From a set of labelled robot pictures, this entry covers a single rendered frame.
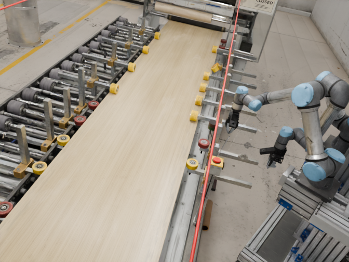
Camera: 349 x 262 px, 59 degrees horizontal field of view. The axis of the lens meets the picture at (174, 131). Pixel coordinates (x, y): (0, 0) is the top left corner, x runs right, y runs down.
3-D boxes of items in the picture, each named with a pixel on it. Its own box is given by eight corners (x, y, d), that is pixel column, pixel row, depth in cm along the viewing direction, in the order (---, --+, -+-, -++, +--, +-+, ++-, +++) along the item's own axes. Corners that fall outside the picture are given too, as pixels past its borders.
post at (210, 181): (200, 220, 193) (217, 168, 167) (199, 226, 189) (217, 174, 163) (193, 218, 194) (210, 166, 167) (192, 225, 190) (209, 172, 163)
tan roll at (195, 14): (247, 30, 429) (250, 21, 421) (247, 33, 419) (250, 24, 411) (148, 7, 440) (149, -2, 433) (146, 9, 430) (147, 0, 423)
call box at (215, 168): (220, 168, 168) (224, 158, 163) (218, 177, 162) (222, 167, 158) (207, 165, 169) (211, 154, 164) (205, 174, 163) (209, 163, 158)
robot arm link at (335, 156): (340, 172, 183) (351, 155, 175) (328, 180, 176) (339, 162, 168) (322, 160, 190) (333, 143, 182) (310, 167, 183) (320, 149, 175)
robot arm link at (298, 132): (306, 143, 211) (294, 145, 207) (295, 133, 219) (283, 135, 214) (311, 134, 207) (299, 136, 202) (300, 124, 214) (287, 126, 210)
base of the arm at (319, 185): (334, 181, 191) (342, 170, 185) (327, 194, 181) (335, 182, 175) (311, 168, 198) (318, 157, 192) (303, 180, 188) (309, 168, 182)
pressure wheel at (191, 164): (190, 168, 216) (193, 156, 209) (197, 175, 211) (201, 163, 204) (181, 172, 211) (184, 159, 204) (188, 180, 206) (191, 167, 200)
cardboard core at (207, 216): (213, 200, 291) (210, 226, 267) (211, 206, 296) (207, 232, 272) (205, 198, 292) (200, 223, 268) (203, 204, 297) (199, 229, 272)
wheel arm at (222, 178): (250, 186, 208) (252, 182, 205) (250, 190, 205) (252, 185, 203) (187, 169, 211) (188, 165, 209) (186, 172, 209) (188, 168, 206)
